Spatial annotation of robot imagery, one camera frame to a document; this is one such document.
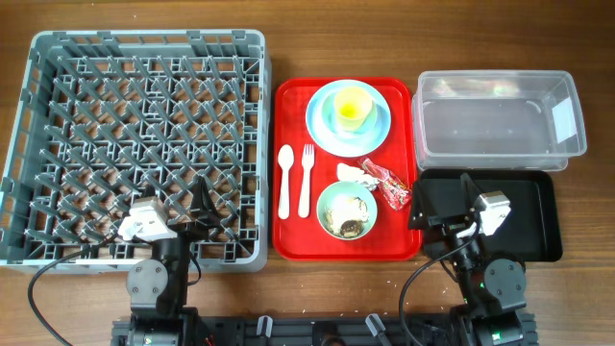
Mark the light blue bowl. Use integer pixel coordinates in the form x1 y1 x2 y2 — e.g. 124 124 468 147
321 90 379 137

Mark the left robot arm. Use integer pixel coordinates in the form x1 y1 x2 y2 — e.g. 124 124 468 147
112 177 222 345

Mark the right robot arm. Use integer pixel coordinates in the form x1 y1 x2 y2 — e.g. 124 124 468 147
399 173 527 345

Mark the light blue plate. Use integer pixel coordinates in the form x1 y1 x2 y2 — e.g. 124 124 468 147
306 80 391 158

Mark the yellow plastic cup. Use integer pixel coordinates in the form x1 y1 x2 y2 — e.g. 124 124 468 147
333 86 373 132

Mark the white plastic spoon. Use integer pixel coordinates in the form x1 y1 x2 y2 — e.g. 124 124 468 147
278 144 294 219

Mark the red plastic tray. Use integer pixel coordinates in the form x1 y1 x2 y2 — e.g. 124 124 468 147
271 77 423 261

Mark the red candy wrapper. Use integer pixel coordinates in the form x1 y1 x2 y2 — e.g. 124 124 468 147
358 158 411 211

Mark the green bowl with food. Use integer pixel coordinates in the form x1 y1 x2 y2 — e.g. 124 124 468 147
316 182 379 241

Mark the black waste tray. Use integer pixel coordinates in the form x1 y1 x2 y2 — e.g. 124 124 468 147
419 169 563 261

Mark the grey dishwasher rack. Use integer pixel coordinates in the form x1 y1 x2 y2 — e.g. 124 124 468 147
1 29 272 274

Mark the white plastic fork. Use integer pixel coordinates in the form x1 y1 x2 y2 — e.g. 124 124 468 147
298 144 315 218

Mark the clear plastic bin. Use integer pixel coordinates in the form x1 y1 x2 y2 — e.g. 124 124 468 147
412 70 588 171

